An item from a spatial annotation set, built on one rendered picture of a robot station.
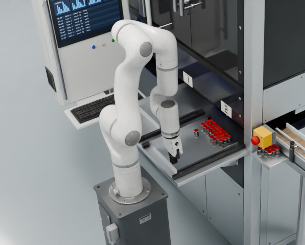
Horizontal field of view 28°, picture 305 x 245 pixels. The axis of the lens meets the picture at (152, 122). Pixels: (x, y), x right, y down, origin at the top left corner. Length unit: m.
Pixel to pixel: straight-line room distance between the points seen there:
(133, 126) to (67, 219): 1.60
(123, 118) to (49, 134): 2.28
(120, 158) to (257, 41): 0.75
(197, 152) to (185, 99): 0.46
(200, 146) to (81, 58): 0.89
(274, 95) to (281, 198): 0.69
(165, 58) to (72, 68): 1.04
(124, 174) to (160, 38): 0.62
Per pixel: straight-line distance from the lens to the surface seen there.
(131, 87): 2.42
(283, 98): 2.88
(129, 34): 2.34
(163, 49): 2.44
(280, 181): 3.20
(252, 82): 2.69
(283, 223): 3.44
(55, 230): 3.91
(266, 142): 2.80
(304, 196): 3.00
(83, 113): 3.37
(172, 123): 2.64
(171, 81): 2.52
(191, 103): 3.25
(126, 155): 2.58
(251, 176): 3.02
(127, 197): 2.73
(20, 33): 6.23
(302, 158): 2.81
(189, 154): 2.91
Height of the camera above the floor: 2.72
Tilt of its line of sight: 36 degrees down
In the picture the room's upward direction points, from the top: 6 degrees counter-clockwise
